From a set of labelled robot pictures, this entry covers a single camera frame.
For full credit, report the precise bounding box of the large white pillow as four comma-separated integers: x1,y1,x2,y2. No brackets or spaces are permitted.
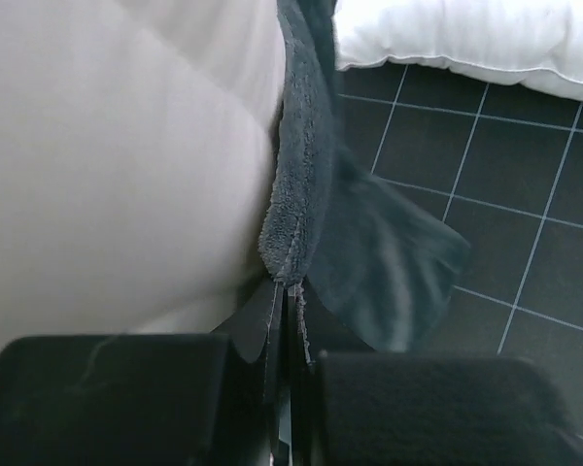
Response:
332,0,583,101

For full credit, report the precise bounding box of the zebra and grey pillowcase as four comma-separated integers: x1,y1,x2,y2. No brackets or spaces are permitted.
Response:
258,1,469,352

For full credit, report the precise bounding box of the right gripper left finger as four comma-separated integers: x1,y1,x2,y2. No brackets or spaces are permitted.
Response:
0,281,284,465

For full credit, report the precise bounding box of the cream bear print pillow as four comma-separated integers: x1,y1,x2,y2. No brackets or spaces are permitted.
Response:
0,1,286,350

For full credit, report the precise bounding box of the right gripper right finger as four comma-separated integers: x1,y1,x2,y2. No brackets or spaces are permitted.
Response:
286,289,583,465

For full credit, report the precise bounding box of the black grid mat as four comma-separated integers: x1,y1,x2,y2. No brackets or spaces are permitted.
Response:
342,64,583,441

